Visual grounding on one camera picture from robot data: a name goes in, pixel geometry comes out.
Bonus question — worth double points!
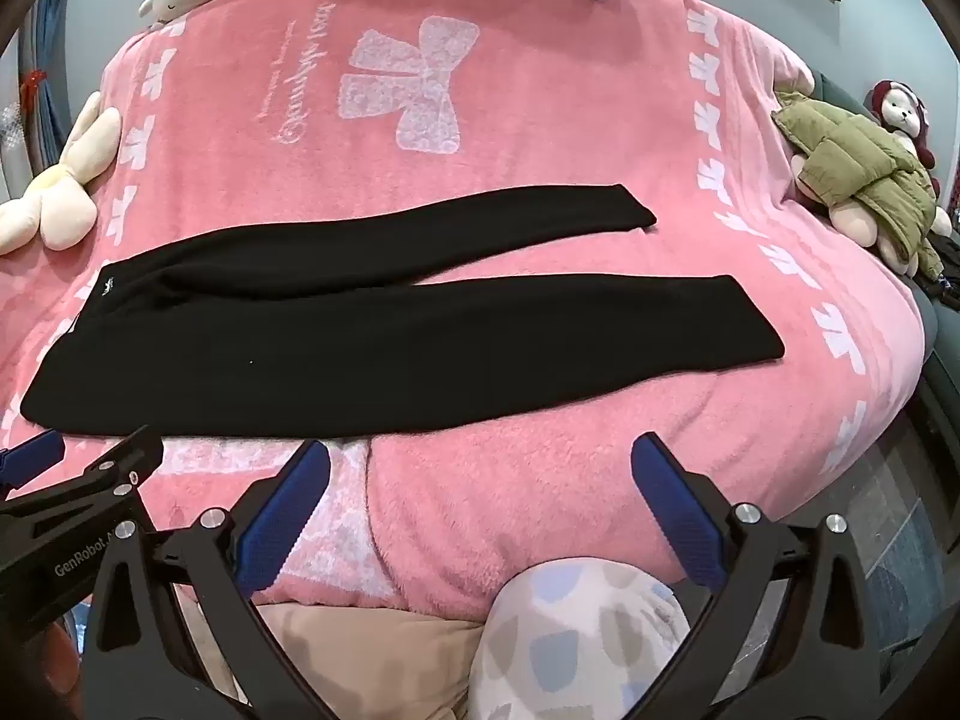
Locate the green puffer jacket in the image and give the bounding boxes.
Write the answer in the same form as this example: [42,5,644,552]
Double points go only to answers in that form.
[772,90,947,283]

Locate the dark sofa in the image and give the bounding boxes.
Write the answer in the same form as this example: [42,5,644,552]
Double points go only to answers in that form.
[810,69,960,421]

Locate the cream plush toy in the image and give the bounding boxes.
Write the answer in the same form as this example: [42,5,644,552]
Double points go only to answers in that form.
[795,154,953,278]

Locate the pink printed blanket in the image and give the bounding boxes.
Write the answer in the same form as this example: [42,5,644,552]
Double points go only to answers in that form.
[0,0,943,625]

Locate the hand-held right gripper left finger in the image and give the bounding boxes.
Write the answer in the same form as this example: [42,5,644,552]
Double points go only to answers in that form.
[82,439,332,720]

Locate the yellow flower plush toy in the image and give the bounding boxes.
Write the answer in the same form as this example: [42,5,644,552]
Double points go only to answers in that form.
[0,90,125,256]

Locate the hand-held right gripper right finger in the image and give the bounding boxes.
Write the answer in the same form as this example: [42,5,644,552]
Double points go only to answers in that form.
[630,431,880,720]

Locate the beige face cushion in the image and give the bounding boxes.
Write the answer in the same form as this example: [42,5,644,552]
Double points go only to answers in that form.
[169,600,490,720]

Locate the grey curtain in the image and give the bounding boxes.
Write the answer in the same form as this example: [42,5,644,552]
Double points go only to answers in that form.
[19,11,98,173]

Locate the black pants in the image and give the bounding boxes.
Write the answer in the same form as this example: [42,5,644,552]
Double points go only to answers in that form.
[20,181,786,440]

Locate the red-haired doll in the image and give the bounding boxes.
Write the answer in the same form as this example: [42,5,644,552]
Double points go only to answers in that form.
[862,77,943,197]

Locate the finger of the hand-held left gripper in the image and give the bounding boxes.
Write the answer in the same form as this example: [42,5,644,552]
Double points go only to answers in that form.
[0,430,65,493]
[70,425,165,500]

